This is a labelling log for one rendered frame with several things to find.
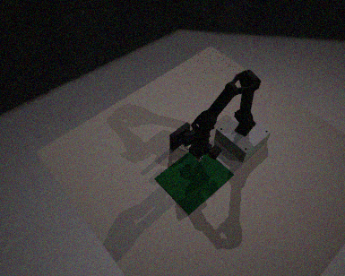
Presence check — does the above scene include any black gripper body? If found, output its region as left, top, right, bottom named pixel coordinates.
left=198, top=139, right=221, bottom=160

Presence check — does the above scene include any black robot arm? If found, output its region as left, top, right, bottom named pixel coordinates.
left=181, top=70, right=261, bottom=158

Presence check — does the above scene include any green circuit board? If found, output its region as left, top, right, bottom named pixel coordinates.
left=155, top=152, right=234, bottom=214

